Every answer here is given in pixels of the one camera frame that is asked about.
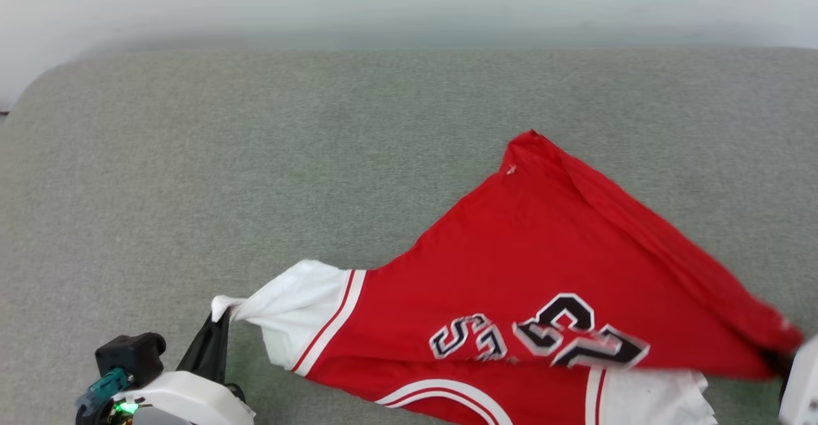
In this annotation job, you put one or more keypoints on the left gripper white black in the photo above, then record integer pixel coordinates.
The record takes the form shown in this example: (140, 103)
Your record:
(185, 399)

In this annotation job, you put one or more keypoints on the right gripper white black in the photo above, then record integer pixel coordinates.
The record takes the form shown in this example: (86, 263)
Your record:
(802, 386)

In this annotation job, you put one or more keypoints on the red and white basketball jersey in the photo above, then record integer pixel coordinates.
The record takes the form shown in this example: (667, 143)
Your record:
(543, 252)

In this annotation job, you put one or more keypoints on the grey fabric sofa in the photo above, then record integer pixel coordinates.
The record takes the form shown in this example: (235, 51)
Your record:
(319, 156)

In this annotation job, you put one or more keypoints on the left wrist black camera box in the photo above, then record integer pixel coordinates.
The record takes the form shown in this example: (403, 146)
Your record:
(131, 355)

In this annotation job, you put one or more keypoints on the teal connector of left camera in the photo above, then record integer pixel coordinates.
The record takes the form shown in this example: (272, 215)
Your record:
(102, 388)

